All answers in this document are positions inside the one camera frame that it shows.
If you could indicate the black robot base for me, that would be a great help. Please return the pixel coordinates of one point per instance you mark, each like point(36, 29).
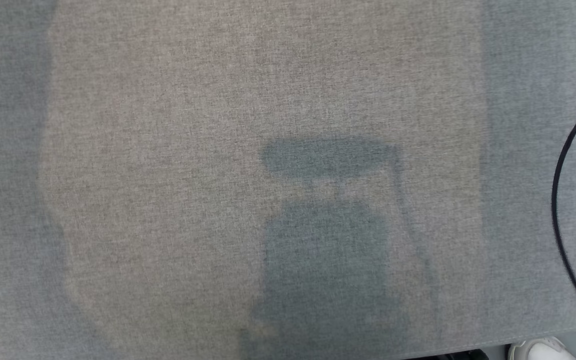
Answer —
point(458, 356)

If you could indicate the white shoe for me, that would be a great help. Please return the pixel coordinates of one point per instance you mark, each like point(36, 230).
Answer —
point(543, 350)

